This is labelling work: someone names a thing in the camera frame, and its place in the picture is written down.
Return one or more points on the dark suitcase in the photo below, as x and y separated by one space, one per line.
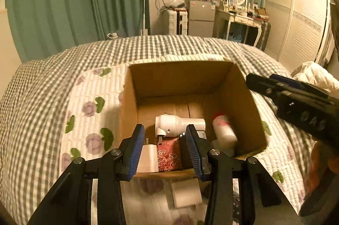
265 32

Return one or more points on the person's right hand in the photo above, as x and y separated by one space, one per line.
322 157

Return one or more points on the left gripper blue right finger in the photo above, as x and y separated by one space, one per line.
261 199

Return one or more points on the white box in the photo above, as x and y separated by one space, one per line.
186 193

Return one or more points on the clear water jug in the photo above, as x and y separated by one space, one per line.
112 36

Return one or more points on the white hair dryer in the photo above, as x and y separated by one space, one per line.
172 126

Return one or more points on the black remote control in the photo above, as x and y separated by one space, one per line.
236 208

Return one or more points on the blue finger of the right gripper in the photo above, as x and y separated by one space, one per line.
270 87
300 85

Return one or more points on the white louvered wardrobe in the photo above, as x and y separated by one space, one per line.
300 32

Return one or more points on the grey checkered bed cover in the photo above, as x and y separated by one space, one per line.
34 115

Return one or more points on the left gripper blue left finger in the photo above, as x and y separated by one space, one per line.
69 200

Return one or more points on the white puffy jacket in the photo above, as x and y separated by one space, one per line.
316 75

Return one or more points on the white dressing table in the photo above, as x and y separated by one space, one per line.
224 22

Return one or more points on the white suitcase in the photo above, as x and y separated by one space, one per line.
175 22

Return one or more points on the blue waste basket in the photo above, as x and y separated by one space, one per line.
235 37

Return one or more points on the white floral quilted mat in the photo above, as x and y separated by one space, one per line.
98 125

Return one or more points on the white upright vacuum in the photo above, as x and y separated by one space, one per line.
144 30

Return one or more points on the brown cardboard box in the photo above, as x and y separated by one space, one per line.
191 89

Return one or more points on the red patterned pouch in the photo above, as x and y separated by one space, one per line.
169 155

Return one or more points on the silver small fridge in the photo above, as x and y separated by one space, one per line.
201 15

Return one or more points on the white bottle red cap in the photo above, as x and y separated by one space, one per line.
224 132

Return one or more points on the white charger plug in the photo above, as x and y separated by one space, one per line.
148 162

